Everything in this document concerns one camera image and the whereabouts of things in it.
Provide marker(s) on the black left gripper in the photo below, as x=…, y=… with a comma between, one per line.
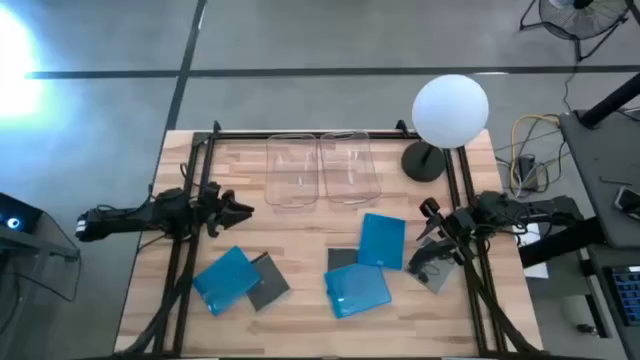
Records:
x=212, y=212

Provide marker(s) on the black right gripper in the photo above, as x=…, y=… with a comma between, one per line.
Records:
x=457, y=225

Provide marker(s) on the black jewel case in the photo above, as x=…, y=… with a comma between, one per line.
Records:
x=270, y=285
x=341, y=257
x=435, y=280

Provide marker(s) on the blue plastic case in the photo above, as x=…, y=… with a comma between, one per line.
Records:
x=225, y=280
x=382, y=240
x=357, y=290

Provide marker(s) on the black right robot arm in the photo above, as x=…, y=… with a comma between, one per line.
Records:
x=530, y=209

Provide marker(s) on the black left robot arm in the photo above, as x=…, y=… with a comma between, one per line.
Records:
x=130, y=217

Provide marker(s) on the clear plastic bin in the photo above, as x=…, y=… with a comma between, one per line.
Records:
x=350, y=167
x=292, y=170

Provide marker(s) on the white paper sheet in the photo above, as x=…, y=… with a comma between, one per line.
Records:
x=535, y=260

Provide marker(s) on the black power adapter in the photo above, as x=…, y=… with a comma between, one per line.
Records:
x=527, y=170

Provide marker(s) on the black desk foot beam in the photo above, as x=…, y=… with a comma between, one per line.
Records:
x=560, y=245

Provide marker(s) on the white globe table lamp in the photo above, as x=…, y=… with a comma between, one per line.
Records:
x=450, y=110

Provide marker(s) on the grey desk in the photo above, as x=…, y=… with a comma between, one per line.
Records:
x=600, y=165

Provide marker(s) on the smartphone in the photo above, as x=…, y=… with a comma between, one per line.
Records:
x=627, y=200

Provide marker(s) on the backlit keyboard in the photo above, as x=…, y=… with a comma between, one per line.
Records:
x=627, y=295

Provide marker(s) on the black computer with light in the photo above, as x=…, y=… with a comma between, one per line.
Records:
x=17, y=215

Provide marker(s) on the black desk pole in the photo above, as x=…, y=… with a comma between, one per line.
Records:
x=612, y=102

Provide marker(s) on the black floor fan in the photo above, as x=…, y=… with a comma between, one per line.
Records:
x=582, y=20

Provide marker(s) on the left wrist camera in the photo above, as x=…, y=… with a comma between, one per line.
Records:
x=211, y=190

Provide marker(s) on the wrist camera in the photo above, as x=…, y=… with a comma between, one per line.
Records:
x=211, y=190
x=430, y=206

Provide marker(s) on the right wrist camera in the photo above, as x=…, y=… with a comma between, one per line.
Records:
x=430, y=206

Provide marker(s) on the black aluminium table frame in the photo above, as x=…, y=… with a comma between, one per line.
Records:
x=240, y=135

